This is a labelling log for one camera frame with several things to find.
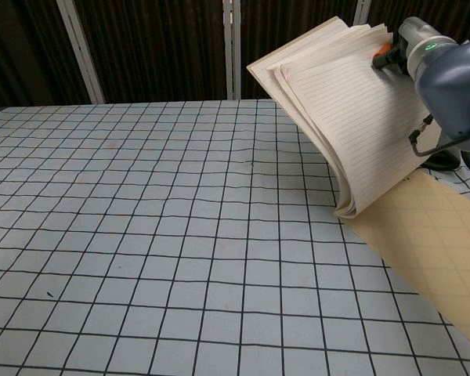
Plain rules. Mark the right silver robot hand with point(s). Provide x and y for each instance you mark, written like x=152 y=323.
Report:
x=387 y=56

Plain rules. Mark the beige paper notepad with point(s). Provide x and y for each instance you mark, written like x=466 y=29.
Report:
x=337 y=117

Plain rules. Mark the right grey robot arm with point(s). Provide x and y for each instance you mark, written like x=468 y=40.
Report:
x=454 y=82

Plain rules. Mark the grey cloth with green trim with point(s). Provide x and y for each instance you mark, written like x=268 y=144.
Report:
x=442 y=161

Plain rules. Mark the black folding screen curtain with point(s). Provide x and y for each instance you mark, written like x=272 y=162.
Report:
x=160 y=47

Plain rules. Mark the white checkered tablecloth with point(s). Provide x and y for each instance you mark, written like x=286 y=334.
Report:
x=141 y=235

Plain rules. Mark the white screen frame post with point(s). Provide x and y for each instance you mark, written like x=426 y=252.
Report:
x=231 y=47
x=362 y=9
x=80 y=51

